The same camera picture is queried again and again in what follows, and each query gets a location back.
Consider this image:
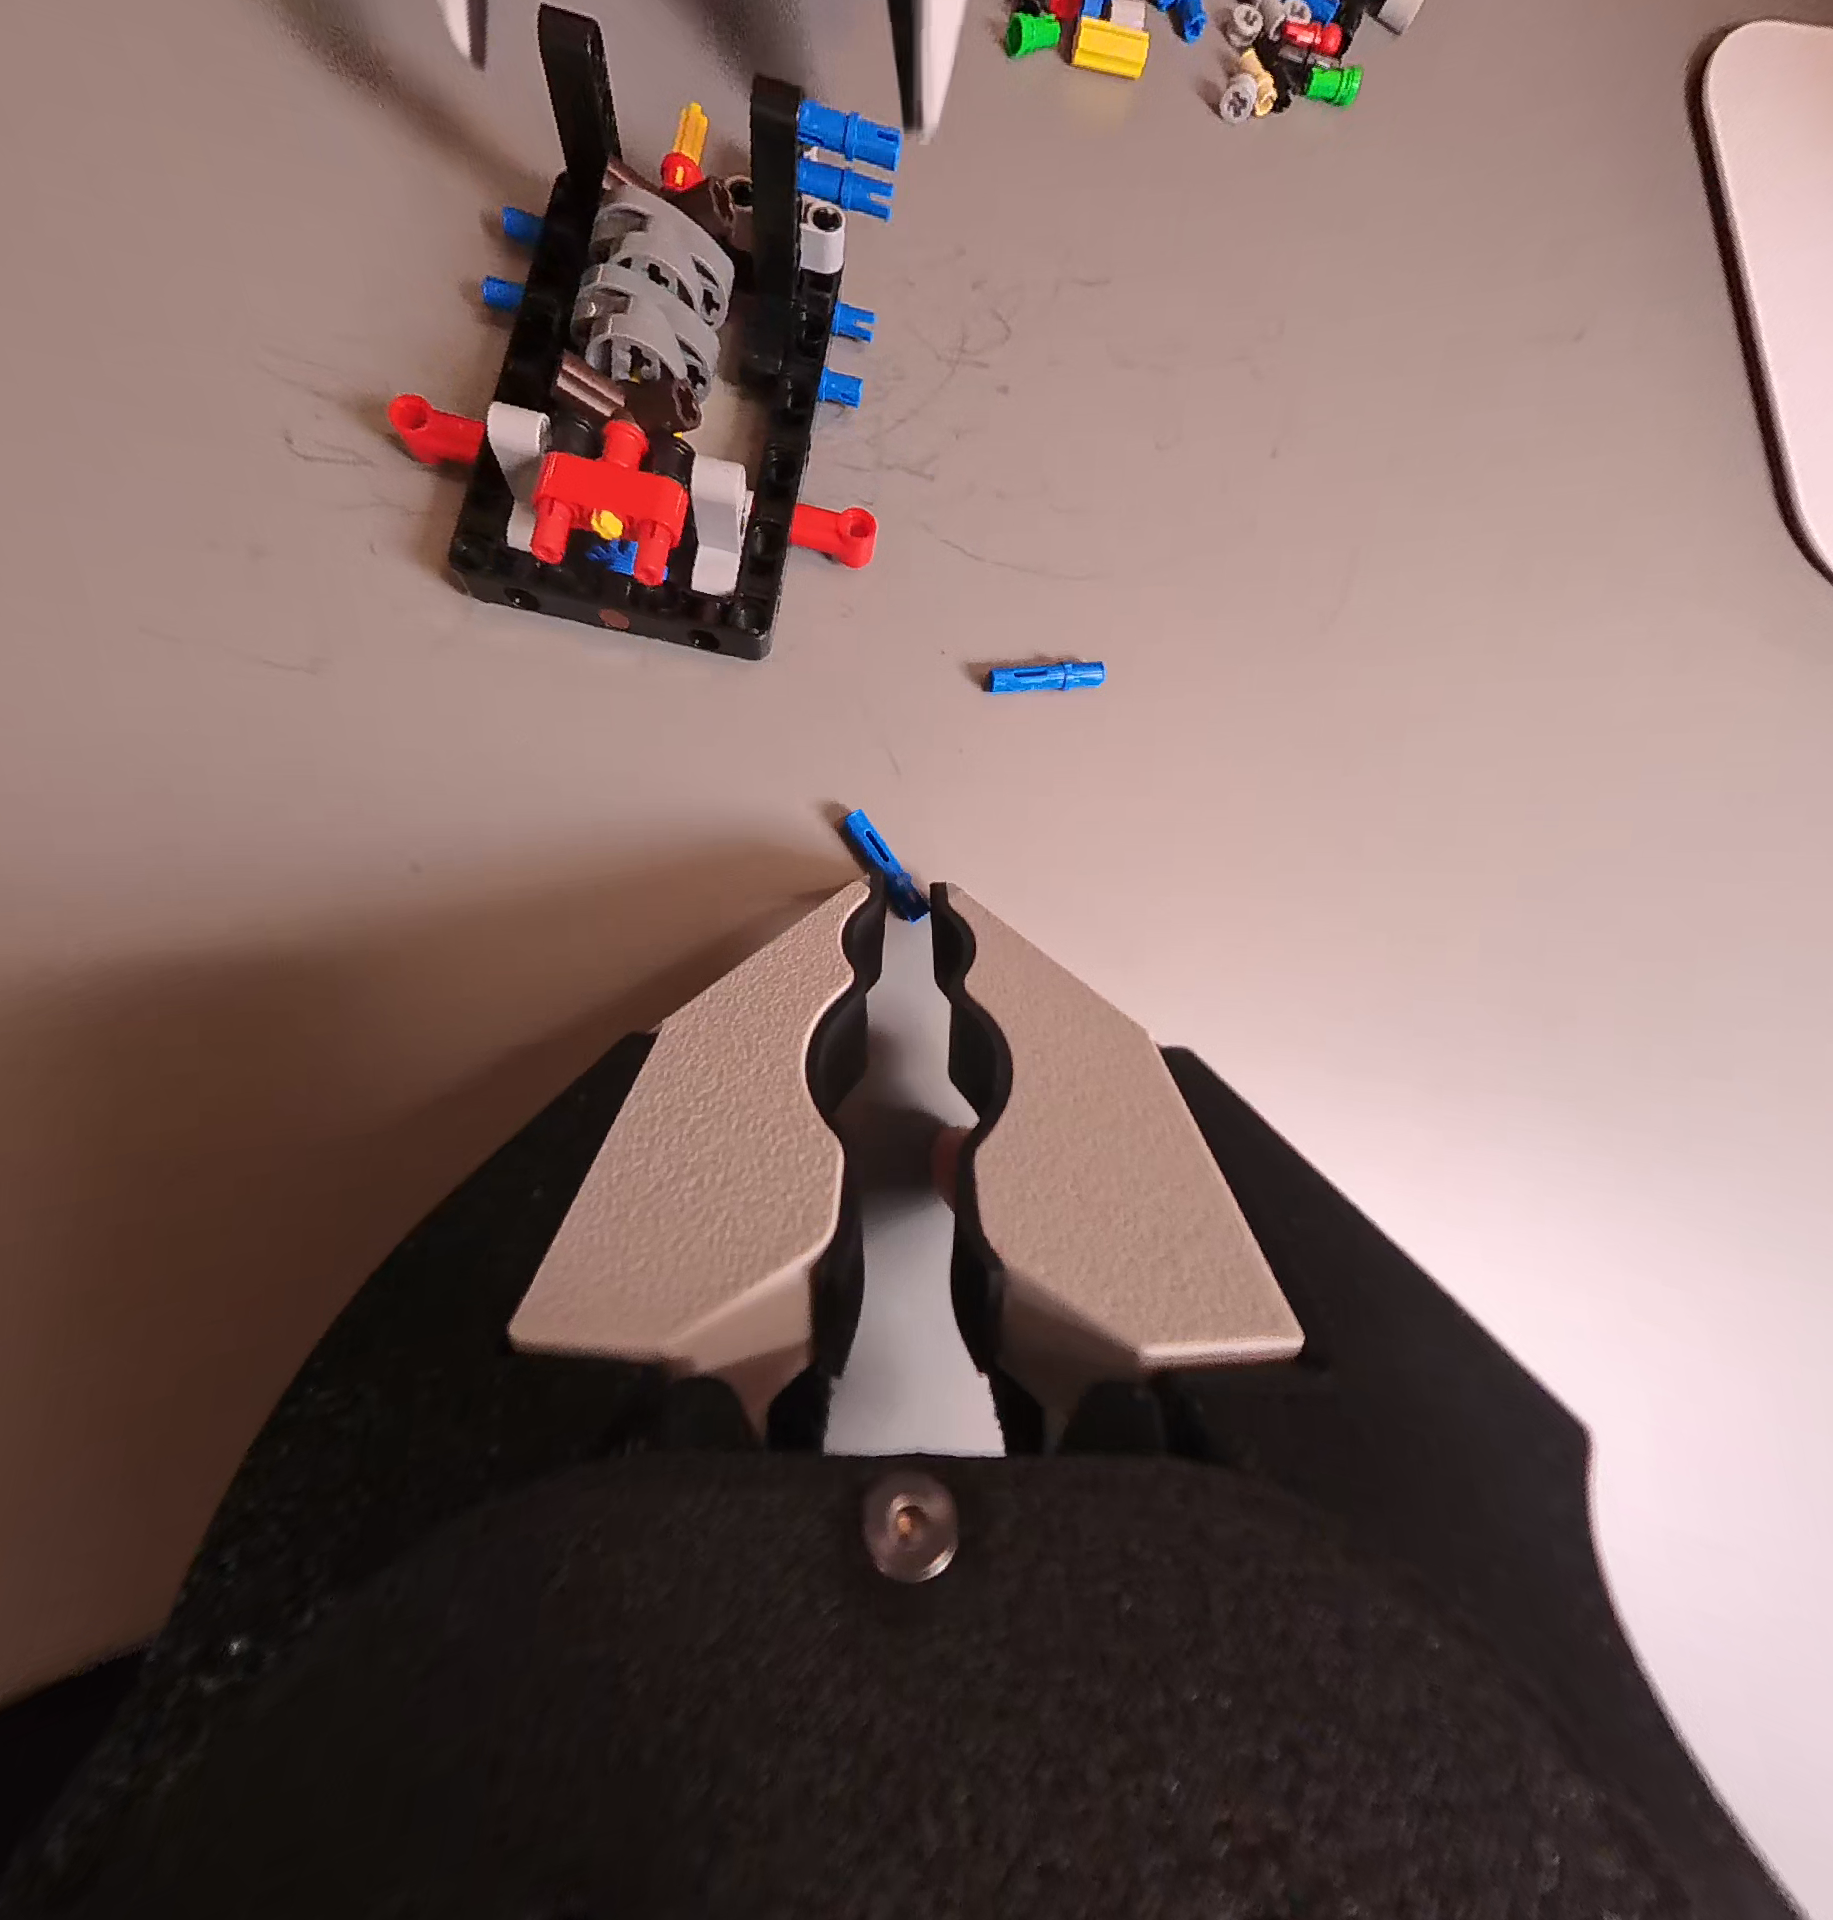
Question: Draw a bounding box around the pile of lego pieces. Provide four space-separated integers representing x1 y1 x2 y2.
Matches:
1000 0 1435 124

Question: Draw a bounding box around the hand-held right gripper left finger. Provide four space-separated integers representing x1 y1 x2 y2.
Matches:
508 881 878 1441

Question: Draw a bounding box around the black frame lego model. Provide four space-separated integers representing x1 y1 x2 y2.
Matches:
386 4 906 662

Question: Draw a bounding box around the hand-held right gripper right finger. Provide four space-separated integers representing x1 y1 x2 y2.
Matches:
930 883 1306 1449

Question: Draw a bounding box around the white book stand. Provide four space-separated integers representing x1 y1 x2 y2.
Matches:
1696 17 1833 608

